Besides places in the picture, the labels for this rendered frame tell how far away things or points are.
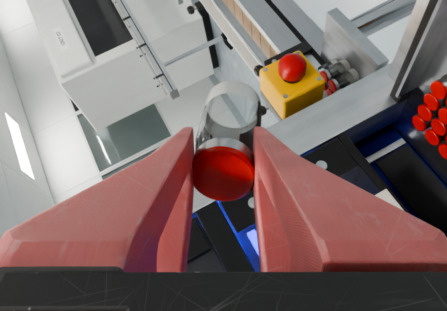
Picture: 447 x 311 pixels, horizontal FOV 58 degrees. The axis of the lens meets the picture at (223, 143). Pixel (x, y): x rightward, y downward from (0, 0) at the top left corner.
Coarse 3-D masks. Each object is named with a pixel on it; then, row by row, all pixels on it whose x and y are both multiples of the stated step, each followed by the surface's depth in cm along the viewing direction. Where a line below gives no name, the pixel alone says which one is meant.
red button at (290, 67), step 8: (288, 56) 57; (296, 56) 57; (280, 64) 57; (288, 64) 56; (296, 64) 56; (304, 64) 56; (280, 72) 57; (288, 72) 56; (296, 72) 56; (304, 72) 57; (288, 80) 57; (296, 80) 57
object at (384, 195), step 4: (380, 192) 49; (384, 192) 49; (388, 192) 49; (376, 196) 49; (380, 196) 49; (384, 196) 49; (388, 196) 49; (384, 200) 49; (388, 200) 49; (392, 200) 49; (392, 204) 49; (396, 204) 49; (400, 208) 48
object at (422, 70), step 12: (444, 0) 38; (444, 12) 40; (432, 24) 41; (444, 24) 42; (432, 36) 43; (444, 36) 44; (420, 48) 44; (432, 48) 45; (444, 48) 45; (420, 60) 46; (432, 60) 48; (444, 60) 46; (408, 72) 47; (420, 72) 49; (432, 72) 49; (444, 72) 47; (408, 84) 50; (420, 84) 52; (396, 96) 52
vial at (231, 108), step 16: (208, 96) 15; (224, 96) 14; (240, 96) 14; (256, 96) 15; (208, 112) 14; (224, 112) 13; (240, 112) 14; (256, 112) 14; (208, 128) 13; (224, 128) 13; (240, 128) 13; (208, 144) 12; (224, 144) 12; (240, 144) 12
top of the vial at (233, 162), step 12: (204, 156) 12; (216, 156) 12; (228, 156) 12; (240, 156) 12; (192, 168) 12; (204, 168) 12; (216, 168) 12; (228, 168) 12; (240, 168) 12; (252, 168) 12; (204, 180) 13; (216, 180) 13; (228, 180) 12; (240, 180) 12; (252, 180) 12; (204, 192) 13; (216, 192) 13; (228, 192) 13; (240, 192) 13
